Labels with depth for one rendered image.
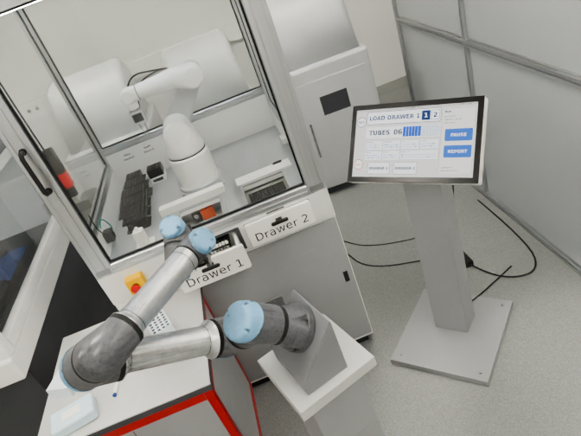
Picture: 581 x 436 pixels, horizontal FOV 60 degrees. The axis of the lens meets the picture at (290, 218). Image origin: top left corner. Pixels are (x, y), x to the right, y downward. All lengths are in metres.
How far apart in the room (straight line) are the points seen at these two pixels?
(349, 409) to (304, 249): 0.77
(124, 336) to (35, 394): 1.18
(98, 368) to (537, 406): 1.74
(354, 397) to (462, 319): 0.96
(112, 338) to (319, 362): 0.60
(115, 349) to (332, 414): 0.76
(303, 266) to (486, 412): 0.97
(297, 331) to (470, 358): 1.19
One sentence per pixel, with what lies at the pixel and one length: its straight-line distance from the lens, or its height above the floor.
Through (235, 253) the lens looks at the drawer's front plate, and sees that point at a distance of 1.98.
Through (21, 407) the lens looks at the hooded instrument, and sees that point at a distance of 2.45.
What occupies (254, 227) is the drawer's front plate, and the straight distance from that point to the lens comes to 2.08.
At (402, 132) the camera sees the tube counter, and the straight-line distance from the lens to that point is 1.99.
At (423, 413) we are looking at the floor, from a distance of 2.39.
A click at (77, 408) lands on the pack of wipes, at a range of 1.93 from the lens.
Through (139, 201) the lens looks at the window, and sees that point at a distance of 2.04.
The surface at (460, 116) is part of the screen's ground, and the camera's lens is 1.92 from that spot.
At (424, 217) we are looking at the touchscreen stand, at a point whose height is 0.72.
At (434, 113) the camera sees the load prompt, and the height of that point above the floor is 1.16.
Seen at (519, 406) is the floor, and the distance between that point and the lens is 2.38.
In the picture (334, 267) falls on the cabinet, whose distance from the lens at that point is 2.31.
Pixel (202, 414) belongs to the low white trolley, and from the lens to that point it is 1.87.
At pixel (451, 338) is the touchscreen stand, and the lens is 2.57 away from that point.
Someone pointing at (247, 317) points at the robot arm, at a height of 1.08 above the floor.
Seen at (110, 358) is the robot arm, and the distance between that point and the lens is 1.24.
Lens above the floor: 1.95
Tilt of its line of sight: 31 degrees down
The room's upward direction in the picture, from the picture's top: 21 degrees counter-clockwise
